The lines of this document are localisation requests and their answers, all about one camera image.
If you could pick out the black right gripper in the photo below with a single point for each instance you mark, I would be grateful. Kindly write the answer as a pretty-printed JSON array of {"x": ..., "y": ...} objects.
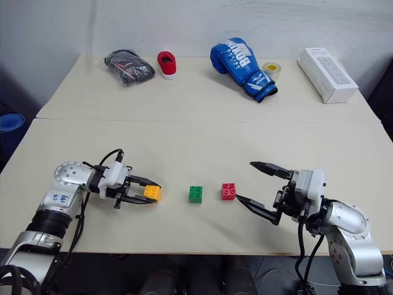
[{"x": 288, "y": 199}]

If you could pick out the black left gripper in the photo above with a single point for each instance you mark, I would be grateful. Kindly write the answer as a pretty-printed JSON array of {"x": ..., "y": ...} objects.
[{"x": 122, "y": 193}]

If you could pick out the yellow toy brick cube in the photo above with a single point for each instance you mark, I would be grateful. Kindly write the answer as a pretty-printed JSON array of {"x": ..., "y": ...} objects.
[{"x": 152, "y": 193}]

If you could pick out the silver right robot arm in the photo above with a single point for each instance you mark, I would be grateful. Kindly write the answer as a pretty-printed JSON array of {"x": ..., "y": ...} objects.
[{"x": 350, "y": 233}]

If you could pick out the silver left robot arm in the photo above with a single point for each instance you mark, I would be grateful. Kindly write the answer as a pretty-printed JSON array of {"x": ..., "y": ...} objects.
[{"x": 66, "y": 179}]

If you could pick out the red toy brick cube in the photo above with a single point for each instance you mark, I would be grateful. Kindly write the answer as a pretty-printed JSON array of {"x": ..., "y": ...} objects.
[{"x": 228, "y": 191}]

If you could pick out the green toy brick cube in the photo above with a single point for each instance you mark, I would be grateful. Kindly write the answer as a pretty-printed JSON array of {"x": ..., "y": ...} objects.
[{"x": 195, "y": 194}]

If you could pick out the dark rounded shape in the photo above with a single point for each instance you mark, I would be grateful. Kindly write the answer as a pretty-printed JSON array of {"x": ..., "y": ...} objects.
[
  {"x": 241, "y": 276},
  {"x": 156, "y": 282}
]

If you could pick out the clear tape roll yellow core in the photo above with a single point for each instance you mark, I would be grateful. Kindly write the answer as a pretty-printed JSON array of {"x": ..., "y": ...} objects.
[{"x": 271, "y": 70}]

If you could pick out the blue boxing glove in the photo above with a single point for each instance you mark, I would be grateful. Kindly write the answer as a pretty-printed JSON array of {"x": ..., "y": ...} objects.
[{"x": 242, "y": 69}]

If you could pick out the black gloves in plastic bag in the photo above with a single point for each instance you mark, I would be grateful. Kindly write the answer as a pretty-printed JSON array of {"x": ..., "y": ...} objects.
[{"x": 129, "y": 67}]

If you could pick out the small red shoe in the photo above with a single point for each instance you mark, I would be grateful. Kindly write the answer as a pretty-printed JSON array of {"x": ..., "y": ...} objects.
[{"x": 167, "y": 65}]

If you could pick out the white cardboard box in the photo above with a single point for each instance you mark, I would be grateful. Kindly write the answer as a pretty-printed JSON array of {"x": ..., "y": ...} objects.
[{"x": 327, "y": 75}]

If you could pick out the blue round container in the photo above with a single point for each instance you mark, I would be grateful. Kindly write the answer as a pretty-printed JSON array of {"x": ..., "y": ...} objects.
[{"x": 10, "y": 121}]

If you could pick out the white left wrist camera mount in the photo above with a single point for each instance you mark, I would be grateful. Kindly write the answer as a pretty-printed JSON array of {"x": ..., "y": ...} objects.
[{"x": 116, "y": 175}]

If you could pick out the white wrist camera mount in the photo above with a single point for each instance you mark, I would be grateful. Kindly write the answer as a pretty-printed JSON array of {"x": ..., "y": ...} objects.
[
  {"x": 116, "y": 175},
  {"x": 311, "y": 184}
]

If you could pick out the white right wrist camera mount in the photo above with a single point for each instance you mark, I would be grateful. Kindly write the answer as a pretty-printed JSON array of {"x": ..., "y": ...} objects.
[{"x": 311, "y": 184}]

